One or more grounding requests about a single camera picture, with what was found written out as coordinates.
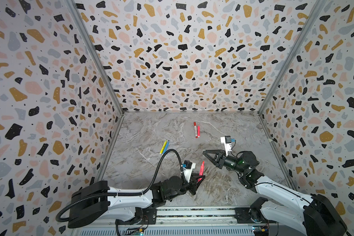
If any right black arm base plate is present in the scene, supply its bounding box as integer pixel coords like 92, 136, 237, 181
234, 197, 268, 224

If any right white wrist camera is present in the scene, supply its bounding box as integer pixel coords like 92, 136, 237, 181
220, 136, 236, 156

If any black corrugated cable hose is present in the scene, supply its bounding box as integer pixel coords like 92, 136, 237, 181
55, 148, 185, 223

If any yellow highlighter pen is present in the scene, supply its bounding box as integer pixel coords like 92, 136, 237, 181
160, 140, 168, 154

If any blue green pen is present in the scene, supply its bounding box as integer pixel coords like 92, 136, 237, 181
163, 140, 169, 154

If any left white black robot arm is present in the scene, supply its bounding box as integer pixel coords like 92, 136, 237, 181
68, 174, 206, 229

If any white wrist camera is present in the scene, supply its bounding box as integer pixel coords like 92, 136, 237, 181
183, 160, 196, 183
220, 136, 236, 156

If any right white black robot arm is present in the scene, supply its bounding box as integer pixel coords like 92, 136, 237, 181
203, 149, 347, 236

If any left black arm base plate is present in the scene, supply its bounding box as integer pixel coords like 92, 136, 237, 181
116, 207, 157, 225

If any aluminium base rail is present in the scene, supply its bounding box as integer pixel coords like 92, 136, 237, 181
72, 206, 302, 236

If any white pen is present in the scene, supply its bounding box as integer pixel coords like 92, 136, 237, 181
194, 126, 198, 138

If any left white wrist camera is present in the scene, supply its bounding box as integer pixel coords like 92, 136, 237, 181
183, 160, 196, 183

